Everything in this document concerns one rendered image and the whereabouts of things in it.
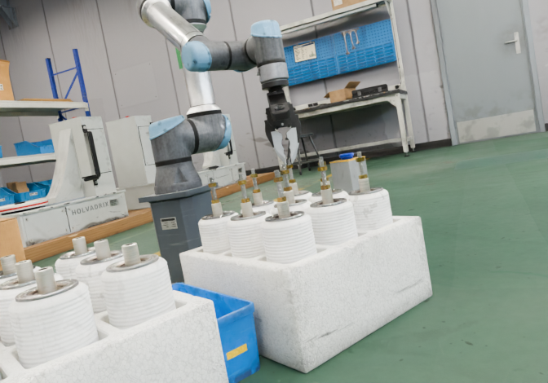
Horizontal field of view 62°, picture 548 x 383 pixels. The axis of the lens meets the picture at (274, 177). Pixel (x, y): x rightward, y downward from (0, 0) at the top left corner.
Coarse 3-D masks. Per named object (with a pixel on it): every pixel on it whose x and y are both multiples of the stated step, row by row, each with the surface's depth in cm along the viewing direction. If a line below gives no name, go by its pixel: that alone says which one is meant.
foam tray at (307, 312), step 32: (416, 224) 98; (192, 256) 100; (224, 256) 94; (320, 256) 80; (352, 256) 85; (384, 256) 91; (416, 256) 97; (224, 288) 92; (256, 288) 83; (288, 288) 76; (320, 288) 80; (352, 288) 85; (384, 288) 90; (416, 288) 97; (256, 320) 85; (288, 320) 77; (320, 320) 79; (352, 320) 84; (384, 320) 90; (288, 352) 79; (320, 352) 79
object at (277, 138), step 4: (272, 132) 116; (276, 132) 116; (272, 136) 116; (276, 136) 116; (280, 136) 116; (276, 140) 116; (280, 140) 116; (276, 144) 116; (280, 144) 116; (276, 148) 117; (280, 148) 117; (276, 152) 117; (280, 152) 117; (280, 156) 117; (284, 156) 117; (284, 160) 117
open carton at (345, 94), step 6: (348, 84) 556; (354, 84) 567; (336, 90) 564; (342, 90) 558; (348, 90) 565; (330, 96) 570; (336, 96) 565; (342, 96) 559; (348, 96) 563; (330, 102) 571
